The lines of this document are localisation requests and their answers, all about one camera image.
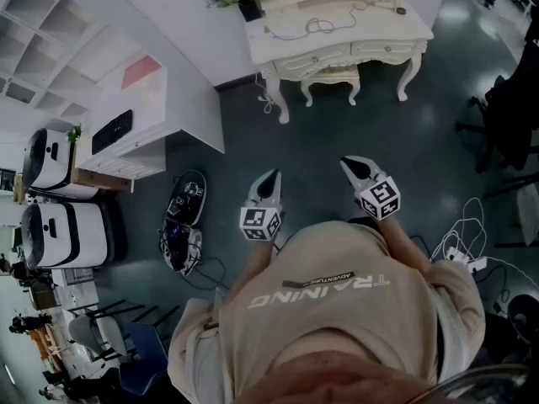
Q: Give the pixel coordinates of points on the grey chair black frame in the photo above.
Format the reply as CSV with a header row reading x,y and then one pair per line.
x,y
528,213

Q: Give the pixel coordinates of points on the white black mobile robot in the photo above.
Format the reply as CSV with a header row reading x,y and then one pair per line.
x,y
54,171
84,234

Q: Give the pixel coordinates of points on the wooden board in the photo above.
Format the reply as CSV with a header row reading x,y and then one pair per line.
x,y
97,180

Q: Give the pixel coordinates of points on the white multi-socket adapter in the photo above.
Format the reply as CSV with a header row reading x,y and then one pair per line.
x,y
471,262

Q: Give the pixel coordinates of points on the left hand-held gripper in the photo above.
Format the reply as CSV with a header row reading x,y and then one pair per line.
x,y
260,223

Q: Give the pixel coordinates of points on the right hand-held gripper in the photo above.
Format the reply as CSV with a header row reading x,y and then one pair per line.
x,y
381,198

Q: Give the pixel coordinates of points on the person's beige t-shirt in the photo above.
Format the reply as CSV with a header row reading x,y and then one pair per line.
x,y
337,322

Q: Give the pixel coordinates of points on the person's right forearm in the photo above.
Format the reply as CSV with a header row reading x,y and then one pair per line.
x,y
402,242

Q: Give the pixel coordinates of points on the black office chair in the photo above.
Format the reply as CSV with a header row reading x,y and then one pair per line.
x,y
513,112

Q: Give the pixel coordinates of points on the pink paper sheet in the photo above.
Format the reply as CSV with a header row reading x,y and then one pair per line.
x,y
141,72

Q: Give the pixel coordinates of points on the white hair dryer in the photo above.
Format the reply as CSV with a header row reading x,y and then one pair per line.
x,y
385,3

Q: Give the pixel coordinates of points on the white shelf unit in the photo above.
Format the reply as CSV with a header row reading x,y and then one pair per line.
x,y
50,23

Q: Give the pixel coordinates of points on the black square vase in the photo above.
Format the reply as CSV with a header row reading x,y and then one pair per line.
x,y
251,10

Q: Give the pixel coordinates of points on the white desk with drawers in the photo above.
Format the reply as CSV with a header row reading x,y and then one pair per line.
x,y
143,112

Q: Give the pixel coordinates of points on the black keyboard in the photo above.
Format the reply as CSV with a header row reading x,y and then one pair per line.
x,y
111,132

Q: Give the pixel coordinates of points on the white carved drawer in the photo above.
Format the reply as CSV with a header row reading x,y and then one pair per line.
x,y
313,60
385,49

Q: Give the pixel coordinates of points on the small green plant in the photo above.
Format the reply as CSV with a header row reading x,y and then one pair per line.
x,y
74,134

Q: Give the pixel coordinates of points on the black round base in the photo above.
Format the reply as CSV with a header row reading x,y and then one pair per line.
x,y
524,318

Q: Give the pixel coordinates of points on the blue chair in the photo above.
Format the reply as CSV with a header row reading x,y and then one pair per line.
x,y
145,356

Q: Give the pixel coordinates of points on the white carved stool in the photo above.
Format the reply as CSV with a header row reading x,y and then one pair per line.
x,y
332,76

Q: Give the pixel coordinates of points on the white carved dressing table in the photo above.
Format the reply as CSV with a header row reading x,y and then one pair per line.
x,y
379,28

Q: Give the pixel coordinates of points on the person's left forearm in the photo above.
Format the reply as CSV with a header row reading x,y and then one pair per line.
x,y
261,263

